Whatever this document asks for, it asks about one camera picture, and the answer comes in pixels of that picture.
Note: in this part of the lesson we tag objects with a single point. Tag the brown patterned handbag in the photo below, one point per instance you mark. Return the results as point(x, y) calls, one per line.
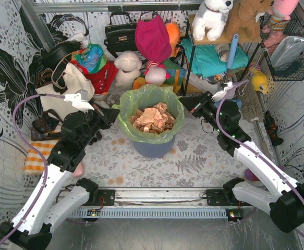
point(47, 127)

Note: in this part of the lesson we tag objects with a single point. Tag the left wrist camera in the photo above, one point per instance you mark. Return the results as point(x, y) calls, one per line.
point(79, 101)

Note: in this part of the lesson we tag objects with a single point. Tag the crumpled brown paper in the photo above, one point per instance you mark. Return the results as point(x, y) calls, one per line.
point(154, 119)

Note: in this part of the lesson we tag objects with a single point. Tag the brown teddy bear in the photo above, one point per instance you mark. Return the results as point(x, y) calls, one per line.
point(245, 15)

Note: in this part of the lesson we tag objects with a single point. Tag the cream plush sheep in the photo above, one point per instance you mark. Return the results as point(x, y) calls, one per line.
point(128, 65)

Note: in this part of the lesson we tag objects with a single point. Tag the black leather handbag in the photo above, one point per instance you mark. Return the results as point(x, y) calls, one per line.
point(120, 38)

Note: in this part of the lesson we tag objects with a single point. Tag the cream canvas tote bag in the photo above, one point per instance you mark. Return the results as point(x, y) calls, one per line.
point(73, 81)

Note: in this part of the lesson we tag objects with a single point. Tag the white sneakers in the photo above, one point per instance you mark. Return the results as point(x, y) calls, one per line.
point(202, 85)

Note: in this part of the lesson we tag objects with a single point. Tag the teal folded cloth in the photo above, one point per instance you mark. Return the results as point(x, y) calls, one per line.
point(206, 62)

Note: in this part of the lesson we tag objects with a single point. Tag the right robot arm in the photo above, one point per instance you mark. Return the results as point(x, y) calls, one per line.
point(283, 198)

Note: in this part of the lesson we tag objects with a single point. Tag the pink plush toy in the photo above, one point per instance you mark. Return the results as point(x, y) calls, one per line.
point(280, 14)

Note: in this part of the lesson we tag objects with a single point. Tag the magenta cloth bag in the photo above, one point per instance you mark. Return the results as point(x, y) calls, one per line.
point(152, 39)

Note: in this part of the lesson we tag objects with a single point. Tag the white plush dog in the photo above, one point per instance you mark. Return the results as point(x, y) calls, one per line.
point(210, 19)

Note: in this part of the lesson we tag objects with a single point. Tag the red cloth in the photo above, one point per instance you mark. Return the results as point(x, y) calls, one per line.
point(103, 79)

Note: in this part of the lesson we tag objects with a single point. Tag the pink plush roll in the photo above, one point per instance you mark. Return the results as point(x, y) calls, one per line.
point(79, 171)

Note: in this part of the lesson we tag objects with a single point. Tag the black round hat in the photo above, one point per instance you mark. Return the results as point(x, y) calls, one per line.
point(51, 59)

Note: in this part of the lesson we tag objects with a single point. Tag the green trash bag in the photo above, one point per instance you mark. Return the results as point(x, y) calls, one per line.
point(145, 97)

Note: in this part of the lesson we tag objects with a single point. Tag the blue trash bin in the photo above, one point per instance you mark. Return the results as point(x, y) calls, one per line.
point(153, 145)

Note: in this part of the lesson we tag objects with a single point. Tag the black wooden shelf rack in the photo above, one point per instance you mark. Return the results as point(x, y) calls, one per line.
point(188, 57)

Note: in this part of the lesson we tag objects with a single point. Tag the orange checkered cloth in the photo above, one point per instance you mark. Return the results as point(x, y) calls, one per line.
point(33, 163)

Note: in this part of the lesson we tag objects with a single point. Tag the magenta striped sock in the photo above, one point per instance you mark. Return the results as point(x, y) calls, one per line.
point(250, 175)

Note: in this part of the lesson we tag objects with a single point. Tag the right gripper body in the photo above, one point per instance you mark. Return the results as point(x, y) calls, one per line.
point(196, 106)

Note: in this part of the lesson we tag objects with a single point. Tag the colourful printed bag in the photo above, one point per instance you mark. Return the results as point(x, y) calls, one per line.
point(89, 60)

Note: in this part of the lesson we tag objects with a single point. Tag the silver foil bag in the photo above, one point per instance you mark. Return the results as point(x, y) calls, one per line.
point(288, 50)

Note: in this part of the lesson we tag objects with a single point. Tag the pink white plush doll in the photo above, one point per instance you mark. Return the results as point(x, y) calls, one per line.
point(155, 73)

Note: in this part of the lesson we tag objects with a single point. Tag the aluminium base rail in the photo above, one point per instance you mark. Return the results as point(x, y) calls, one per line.
point(162, 196)

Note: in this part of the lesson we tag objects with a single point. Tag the blue floor squeegee mop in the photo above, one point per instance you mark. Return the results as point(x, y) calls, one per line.
point(232, 53)

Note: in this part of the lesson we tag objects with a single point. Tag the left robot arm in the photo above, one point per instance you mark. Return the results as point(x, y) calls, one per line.
point(33, 226)

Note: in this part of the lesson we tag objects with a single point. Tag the rainbow striped bag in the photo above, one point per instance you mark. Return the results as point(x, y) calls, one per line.
point(177, 74)

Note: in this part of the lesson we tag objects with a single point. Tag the orange plush toy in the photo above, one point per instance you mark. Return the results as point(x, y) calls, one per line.
point(174, 36)

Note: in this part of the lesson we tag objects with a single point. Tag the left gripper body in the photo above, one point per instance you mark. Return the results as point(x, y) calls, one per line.
point(101, 117)

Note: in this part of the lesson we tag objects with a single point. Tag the yellow plush duck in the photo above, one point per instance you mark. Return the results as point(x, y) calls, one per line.
point(258, 79)

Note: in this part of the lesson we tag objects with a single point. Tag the black wire basket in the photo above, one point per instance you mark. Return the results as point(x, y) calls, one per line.
point(293, 71)

